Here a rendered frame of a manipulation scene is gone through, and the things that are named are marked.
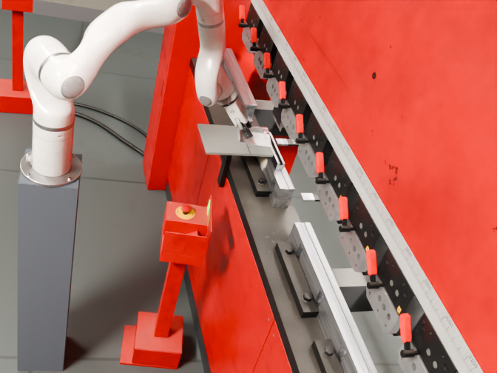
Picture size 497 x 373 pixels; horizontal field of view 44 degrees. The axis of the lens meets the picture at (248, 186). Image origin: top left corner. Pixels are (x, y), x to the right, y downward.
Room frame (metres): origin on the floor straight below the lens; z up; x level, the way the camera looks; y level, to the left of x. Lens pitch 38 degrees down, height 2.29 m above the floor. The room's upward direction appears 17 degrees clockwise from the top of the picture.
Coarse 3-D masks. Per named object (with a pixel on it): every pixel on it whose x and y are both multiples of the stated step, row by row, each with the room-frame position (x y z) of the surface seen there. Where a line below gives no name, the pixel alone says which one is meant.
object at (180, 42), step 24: (240, 0) 2.79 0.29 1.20; (192, 24) 2.70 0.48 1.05; (168, 48) 2.74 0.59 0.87; (192, 48) 2.71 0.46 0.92; (240, 48) 2.81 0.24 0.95; (168, 72) 2.67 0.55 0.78; (168, 96) 2.68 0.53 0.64; (264, 96) 2.90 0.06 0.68; (168, 120) 2.69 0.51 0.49; (168, 144) 2.70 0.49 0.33; (144, 168) 2.82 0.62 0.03; (168, 168) 2.71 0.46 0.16; (288, 168) 3.02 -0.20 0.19
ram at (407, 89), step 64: (320, 0) 1.89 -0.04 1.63; (384, 0) 1.57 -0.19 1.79; (448, 0) 1.35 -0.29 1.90; (320, 64) 1.76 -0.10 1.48; (384, 64) 1.47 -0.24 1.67; (448, 64) 1.26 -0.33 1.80; (384, 128) 1.37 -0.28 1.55; (448, 128) 1.18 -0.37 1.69; (384, 192) 1.27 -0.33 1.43; (448, 192) 1.10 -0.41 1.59; (448, 256) 1.01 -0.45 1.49
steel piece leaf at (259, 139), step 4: (240, 132) 1.99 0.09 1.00; (252, 132) 2.02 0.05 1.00; (256, 132) 2.02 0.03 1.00; (240, 136) 1.97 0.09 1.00; (256, 136) 2.00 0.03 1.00; (260, 136) 2.01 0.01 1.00; (264, 136) 2.02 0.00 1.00; (240, 140) 1.94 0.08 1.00; (244, 140) 1.95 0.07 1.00; (248, 140) 1.96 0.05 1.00; (252, 140) 1.97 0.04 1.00; (256, 140) 1.97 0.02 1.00; (260, 140) 1.98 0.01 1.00; (264, 140) 1.99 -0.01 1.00; (256, 144) 1.94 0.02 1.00; (260, 144) 1.95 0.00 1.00; (264, 144) 1.96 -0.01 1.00
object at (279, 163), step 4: (268, 132) 2.06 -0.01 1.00; (272, 136) 2.04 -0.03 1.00; (272, 140) 2.01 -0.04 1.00; (272, 144) 2.00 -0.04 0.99; (276, 144) 1.99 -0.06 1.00; (276, 148) 1.96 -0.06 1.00; (276, 152) 1.95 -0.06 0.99; (276, 156) 1.91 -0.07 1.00; (280, 156) 1.92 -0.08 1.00; (272, 160) 1.91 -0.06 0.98; (276, 160) 1.89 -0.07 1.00; (280, 160) 1.90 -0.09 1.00; (276, 164) 1.88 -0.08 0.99; (280, 164) 1.88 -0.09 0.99; (284, 164) 1.88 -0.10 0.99; (276, 168) 1.87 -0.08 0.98; (280, 168) 1.88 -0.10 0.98
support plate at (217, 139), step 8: (200, 128) 1.94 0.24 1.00; (208, 128) 1.96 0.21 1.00; (216, 128) 1.97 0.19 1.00; (224, 128) 1.99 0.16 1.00; (232, 128) 2.01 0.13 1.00; (256, 128) 2.06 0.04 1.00; (200, 136) 1.90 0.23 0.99; (208, 136) 1.90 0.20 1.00; (216, 136) 1.92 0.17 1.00; (224, 136) 1.94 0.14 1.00; (232, 136) 1.95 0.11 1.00; (208, 144) 1.85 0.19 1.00; (216, 144) 1.87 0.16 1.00; (224, 144) 1.88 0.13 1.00; (232, 144) 1.90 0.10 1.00; (240, 144) 1.92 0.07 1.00; (248, 144) 1.93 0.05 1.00; (208, 152) 1.81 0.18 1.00; (216, 152) 1.82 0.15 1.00; (224, 152) 1.83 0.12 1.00; (232, 152) 1.85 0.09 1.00; (240, 152) 1.86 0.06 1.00; (248, 152) 1.88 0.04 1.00; (256, 152) 1.89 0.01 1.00; (264, 152) 1.91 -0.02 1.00
